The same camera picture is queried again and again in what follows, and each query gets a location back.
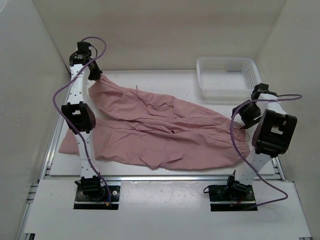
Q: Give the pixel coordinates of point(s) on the pink trousers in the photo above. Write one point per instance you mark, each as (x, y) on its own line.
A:
(161, 131)

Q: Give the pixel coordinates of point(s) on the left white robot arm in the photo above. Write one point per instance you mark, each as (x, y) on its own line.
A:
(82, 121)

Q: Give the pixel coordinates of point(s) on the white plastic basket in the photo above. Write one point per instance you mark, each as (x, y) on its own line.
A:
(227, 78)

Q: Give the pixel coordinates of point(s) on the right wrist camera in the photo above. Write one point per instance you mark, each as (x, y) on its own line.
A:
(260, 88)

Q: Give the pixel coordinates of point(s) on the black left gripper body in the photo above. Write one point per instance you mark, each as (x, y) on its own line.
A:
(94, 71)

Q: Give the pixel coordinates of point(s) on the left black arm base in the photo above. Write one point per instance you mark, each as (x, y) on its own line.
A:
(101, 201)

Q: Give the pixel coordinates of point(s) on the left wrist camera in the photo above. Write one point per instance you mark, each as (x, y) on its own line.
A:
(84, 47)

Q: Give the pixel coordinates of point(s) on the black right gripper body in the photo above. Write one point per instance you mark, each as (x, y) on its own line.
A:
(249, 113)

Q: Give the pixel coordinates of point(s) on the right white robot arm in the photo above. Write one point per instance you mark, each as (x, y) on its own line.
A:
(273, 133)

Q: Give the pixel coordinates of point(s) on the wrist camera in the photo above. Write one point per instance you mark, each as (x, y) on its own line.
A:
(260, 88)
(84, 47)

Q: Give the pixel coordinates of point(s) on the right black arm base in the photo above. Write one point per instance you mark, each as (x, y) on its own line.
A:
(224, 198)

